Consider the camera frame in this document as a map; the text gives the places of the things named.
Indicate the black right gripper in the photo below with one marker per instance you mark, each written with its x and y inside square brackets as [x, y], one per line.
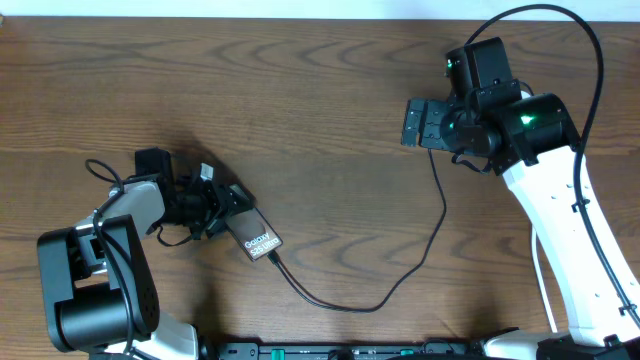
[436, 111]

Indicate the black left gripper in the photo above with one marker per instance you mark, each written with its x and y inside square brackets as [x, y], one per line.
[215, 204]

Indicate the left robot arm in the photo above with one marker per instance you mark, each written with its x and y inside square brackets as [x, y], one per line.
[98, 291]

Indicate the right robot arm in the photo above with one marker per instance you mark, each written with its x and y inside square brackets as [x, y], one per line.
[531, 142]

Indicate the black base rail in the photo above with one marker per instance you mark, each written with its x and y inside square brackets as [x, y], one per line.
[433, 350]

